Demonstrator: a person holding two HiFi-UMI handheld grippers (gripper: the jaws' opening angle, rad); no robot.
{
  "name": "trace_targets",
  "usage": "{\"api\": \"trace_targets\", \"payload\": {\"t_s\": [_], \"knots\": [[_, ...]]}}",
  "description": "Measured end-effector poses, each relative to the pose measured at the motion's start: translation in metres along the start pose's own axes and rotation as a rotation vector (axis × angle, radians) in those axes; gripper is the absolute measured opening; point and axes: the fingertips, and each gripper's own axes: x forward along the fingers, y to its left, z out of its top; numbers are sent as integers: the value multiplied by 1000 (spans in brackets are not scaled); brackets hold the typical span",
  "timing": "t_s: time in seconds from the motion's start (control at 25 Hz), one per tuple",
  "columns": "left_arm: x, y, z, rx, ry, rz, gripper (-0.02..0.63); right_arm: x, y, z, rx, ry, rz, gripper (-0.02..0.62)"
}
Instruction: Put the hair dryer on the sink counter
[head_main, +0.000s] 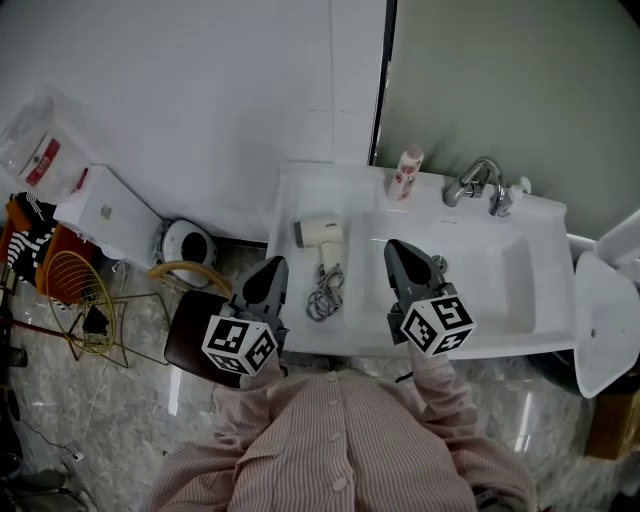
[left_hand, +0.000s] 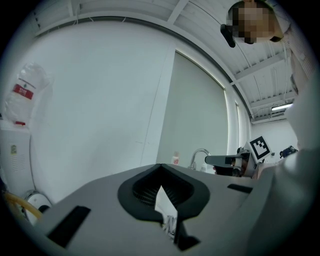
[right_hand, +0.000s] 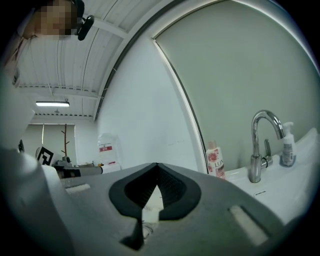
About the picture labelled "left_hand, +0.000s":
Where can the ceiling tube lamp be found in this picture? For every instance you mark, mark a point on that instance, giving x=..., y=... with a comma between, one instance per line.
x=282, y=107

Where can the chrome faucet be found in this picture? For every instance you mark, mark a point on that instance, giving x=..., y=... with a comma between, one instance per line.
x=197, y=153

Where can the person's striped shirt torso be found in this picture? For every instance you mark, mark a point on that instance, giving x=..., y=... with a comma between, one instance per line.
x=298, y=57

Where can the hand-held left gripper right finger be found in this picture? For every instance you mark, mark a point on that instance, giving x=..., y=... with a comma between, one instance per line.
x=225, y=212

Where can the person's head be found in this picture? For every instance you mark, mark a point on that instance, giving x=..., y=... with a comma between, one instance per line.
x=252, y=20

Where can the clear water jug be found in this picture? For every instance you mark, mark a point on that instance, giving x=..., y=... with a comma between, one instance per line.
x=27, y=95

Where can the white ceramic sink basin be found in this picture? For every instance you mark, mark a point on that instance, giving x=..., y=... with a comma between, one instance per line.
x=165, y=202

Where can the white water dispenser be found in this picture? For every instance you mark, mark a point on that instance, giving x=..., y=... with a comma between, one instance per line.
x=13, y=155

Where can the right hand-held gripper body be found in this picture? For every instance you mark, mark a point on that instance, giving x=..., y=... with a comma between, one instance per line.
x=258, y=150

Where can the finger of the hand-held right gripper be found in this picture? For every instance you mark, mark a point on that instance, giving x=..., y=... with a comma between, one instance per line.
x=217, y=160
x=226, y=171

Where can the black head camera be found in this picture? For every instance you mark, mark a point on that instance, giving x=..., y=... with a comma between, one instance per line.
x=228, y=35

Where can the pink patterned bottle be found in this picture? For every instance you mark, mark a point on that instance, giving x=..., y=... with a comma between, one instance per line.
x=176, y=158

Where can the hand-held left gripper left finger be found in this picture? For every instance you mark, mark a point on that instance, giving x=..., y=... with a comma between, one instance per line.
x=100, y=195

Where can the white robot vacuum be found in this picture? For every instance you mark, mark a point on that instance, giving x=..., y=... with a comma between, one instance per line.
x=37, y=200

